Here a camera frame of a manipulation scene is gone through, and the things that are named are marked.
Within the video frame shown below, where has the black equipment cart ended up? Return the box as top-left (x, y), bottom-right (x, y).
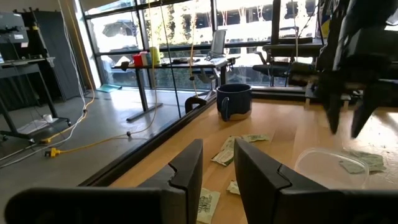
top-left (0, 9), bottom-right (73, 144)

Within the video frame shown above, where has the white floor cable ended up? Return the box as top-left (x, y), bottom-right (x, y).
top-left (0, 0), bottom-right (90, 170)

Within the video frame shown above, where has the yellow-green bottle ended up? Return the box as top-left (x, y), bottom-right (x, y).
top-left (149, 46), bottom-right (162, 65)

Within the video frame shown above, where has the dark grey partition panel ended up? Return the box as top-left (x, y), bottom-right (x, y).
top-left (32, 10), bottom-right (82, 101)

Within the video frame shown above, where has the yellow extension cable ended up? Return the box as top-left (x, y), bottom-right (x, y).
top-left (44, 0), bottom-right (160, 158)

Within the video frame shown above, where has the black office chair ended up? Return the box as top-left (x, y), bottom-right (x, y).
top-left (252, 43), bottom-right (324, 88)

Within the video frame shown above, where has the teal floor mat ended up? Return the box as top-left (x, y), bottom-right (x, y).
top-left (95, 83), bottom-right (123, 93)

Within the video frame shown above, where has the black-legged office desk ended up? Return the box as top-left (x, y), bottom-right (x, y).
top-left (111, 54), bottom-right (242, 123)

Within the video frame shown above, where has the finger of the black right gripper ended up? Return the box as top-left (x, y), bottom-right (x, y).
top-left (350, 95), bottom-right (379, 139)
top-left (322, 93), bottom-right (343, 136)

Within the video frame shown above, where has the black table clamp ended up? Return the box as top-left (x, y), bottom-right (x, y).
top-left (185, 96), bottom-right (208, 114)

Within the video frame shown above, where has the yellow cable with black beads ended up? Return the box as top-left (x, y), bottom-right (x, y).
top-left (188, 0), bottom-right (200, 98)

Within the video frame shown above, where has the pale green sweetener packet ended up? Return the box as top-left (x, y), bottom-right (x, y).
top-left (241, 134), bottom-right (270, 143)
top-left (220, 135), bottom-right (244, 151)
top-left (226, 180), bottom-right (241, 196)
top-left (211, 147), bottom-right (235, 167)
top-left (338, 150), bottom-right (387, 174)
top-left (196, 187), bottom-right (221, 224)

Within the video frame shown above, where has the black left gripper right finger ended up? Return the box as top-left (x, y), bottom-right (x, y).
top-left (233, 138), bottom-right (398, 224)

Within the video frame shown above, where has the dark blue ceramic mug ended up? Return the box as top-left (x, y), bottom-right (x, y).
top-left (216, 83), bottom-right (253, 122)

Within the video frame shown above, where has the grey office chair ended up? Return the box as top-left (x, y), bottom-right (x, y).
top-left (191, 29), bottom-right (229, 94)

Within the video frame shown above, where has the clear plastic container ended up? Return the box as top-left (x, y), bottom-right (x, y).
top-left (294, 147), bottom-right (370, 190)

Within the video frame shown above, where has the black aluminium table frame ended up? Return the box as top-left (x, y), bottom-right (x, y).
top-left (79, 85), bottom-right (312, 187)

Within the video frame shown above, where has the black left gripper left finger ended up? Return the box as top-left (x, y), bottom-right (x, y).
top-left (3, 138), bottom-right (204, 224)

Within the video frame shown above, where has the grey device box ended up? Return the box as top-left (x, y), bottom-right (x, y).
top-left (0, 12), bottom-right (29, 44)

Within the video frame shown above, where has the yellow floor cable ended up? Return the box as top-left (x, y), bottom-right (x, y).
top-left (39, 0), bottom-right (96, 144)

